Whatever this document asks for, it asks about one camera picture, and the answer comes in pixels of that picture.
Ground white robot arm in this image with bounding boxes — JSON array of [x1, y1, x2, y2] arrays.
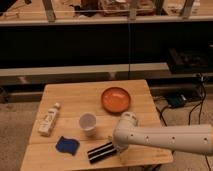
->
[[112, 112, 213, 156]]

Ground black power adapter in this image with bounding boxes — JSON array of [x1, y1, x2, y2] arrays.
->
[[165, 94, 186, 108]]

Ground black box on shelf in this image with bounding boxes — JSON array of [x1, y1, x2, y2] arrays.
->
[[167, 48, 213, 74]]

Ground black white striped eraser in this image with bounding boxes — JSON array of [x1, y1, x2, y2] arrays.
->
[[87, 142, 117, 164]]

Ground black floor cable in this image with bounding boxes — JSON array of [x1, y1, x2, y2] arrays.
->
[[153, 73, 212, 171]]

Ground orange round plate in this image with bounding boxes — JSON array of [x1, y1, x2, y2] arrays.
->
[[101, 87, 131, 113]]

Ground blue cloth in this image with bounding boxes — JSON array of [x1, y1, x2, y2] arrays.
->
[[55, 136, 80, 155]]

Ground translucent plastic cup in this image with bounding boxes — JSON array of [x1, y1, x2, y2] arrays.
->
[[79, 113, 96, 136]]

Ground white plastic bottle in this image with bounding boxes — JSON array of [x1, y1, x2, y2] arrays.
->
[[38, 103, 61, 136]]

